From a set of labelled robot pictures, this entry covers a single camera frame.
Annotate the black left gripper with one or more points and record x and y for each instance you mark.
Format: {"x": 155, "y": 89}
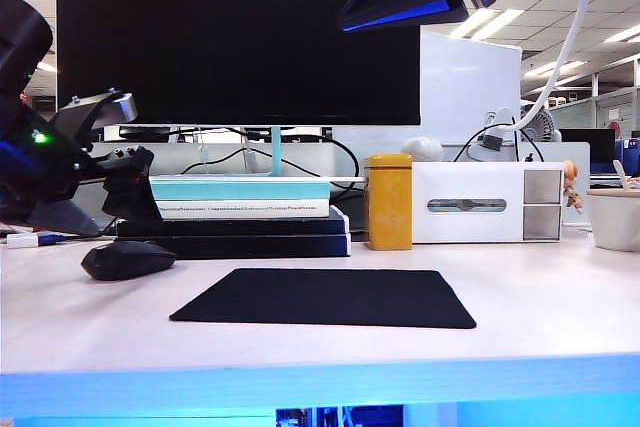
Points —
{"x": 60, "y": 162}

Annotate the black computer mouse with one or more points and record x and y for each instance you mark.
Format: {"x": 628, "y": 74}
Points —
{"x": 125, "y": 259}

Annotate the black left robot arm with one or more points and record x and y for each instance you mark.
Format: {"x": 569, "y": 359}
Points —
{"x": 20, "y": 37}

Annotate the black mouse pad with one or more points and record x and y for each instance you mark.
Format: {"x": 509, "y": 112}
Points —
{"x": 325, "y": 297}

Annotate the white adapter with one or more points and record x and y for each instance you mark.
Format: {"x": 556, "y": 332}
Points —
{"x": 22, "y": 241}

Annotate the black dock device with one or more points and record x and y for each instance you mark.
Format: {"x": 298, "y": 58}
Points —
{"x": 145, "y": 134}

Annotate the ceiling light panel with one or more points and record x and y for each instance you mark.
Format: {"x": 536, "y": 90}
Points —
{"x": 557, "y": 68}
{"x": 622, "y": 33}
{"x": 487, "y": 24}

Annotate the white partition board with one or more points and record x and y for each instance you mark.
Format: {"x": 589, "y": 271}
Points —
{"x": 465, "y": 87}

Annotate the clear acrylic piece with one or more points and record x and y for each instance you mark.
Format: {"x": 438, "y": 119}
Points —
{"x": 204, "y": 152}
{"x": 250, "y": 159}

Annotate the teal book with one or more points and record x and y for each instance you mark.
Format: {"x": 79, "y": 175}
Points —
{"x": 240, "y": 191}

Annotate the black flat box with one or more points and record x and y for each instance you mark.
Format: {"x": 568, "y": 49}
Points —
{"x": 250, "y": 247}
{"x": 250, "y": 227}

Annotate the white tissue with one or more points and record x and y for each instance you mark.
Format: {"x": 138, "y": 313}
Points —
{"x": 422, "y": 149}

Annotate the black computer monitor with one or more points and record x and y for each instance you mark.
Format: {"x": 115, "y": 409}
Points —
{"x": 225, "y": 37}

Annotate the small desk fan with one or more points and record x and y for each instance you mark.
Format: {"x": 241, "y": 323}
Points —
{"x": 542, "y": 124}

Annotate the white tissue box organizer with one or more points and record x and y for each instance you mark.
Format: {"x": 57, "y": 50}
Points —
{"x": 465, "y": 182}

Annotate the grey cubicle partition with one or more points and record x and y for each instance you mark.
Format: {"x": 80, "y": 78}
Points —
{"x": 580, "y": 112}

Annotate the yellow tin box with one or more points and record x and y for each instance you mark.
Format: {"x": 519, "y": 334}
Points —
{"x": 389, "y": 207}

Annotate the white book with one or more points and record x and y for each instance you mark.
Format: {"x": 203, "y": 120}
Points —
{"x": 320, "y": 209}

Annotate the background black monitor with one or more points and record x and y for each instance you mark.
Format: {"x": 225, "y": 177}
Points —
{"x": 587, "y": 147}

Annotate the orange-haired anime figurine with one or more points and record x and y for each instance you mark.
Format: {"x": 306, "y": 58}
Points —
{"x": 571, "y": 174}

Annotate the white spoon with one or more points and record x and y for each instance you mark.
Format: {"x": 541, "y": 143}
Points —
{"x": 620, "y": 172}

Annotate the small orange fox figurine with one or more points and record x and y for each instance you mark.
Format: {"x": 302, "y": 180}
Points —
{"x": 635, "y": 182}

